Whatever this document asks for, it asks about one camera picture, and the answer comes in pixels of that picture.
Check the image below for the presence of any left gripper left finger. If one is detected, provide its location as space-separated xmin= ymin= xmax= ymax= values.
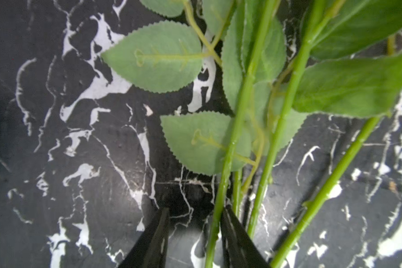
xmin=118 ymin=207 xmax=170 ymax=268

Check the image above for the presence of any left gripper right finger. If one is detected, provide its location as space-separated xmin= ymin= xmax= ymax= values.
xmin=220 ymin=205 xmax=270 ymax=268

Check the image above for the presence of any white rose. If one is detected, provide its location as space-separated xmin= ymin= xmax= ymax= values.
xmin=247 ymin=1 xmax=402 ymax=236
xmin=101 ymin=1 xmax=286 ymax=268
xmin=270 ymin=33 xmax=402 ymax=268

